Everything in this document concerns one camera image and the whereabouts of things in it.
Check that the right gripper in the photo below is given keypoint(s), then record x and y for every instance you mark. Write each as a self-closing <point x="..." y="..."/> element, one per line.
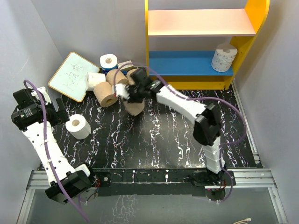
<point x="128" y="92"/>

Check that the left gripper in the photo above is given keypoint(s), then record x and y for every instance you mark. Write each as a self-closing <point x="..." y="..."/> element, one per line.
<point x="59" y="117"/>

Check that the brown roll front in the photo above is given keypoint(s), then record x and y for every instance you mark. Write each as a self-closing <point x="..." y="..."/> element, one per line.
<point x="134" y="108"/>

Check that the brown roll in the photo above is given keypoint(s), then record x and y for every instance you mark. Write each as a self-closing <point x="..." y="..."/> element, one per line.
<point x="134" y="108"/>
<point x="133" y="76"/>
<point x="104" y="94"/>
<point x="114" y="78"/>

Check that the white dotted paper roll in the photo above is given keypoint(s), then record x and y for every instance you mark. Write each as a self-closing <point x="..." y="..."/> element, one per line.
<point x="224" y="56"/>

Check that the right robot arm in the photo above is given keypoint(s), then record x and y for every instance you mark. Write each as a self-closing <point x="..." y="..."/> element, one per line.
<point x="204" y="118"/>

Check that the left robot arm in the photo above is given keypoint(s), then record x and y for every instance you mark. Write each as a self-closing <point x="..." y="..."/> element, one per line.
<point x="35" y="116"/>

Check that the yellow shelf unit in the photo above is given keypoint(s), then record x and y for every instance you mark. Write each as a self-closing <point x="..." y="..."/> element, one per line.
<point x="192" y="70"/>

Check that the brown roll back right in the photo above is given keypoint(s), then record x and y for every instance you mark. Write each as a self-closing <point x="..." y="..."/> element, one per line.
<point x="133" y="76"/>

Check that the brown roll back middle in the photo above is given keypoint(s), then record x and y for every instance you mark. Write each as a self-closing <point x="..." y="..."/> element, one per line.
<point x="114" y="78"/>

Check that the white roll front left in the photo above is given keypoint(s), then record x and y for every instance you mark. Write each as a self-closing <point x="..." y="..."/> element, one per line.
<point x="78" y="126"/>

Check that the small beige carton box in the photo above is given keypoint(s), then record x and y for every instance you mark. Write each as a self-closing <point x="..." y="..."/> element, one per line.
<point x="126" y="66"/>

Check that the brown roll middle left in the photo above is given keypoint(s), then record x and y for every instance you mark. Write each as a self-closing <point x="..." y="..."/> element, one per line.
<point x="104" y="94"/>

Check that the blue box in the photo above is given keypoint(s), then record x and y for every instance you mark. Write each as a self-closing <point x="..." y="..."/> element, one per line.
<point x="106" y="70"/>

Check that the white roll lying sideways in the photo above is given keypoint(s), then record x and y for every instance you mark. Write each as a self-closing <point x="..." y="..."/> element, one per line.
<point x="93" y="79"/>

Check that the white roll on blue box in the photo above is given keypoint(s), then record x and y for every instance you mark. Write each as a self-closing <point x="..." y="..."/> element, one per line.
<point x="108" y="61"/>

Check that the small whiteboard wooden frame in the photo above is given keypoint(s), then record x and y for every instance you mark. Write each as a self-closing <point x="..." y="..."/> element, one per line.
<point x="71" y="77"/>

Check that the aluminium rail frame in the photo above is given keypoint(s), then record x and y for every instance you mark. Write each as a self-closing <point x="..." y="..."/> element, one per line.
<point x="155" y="152"/>

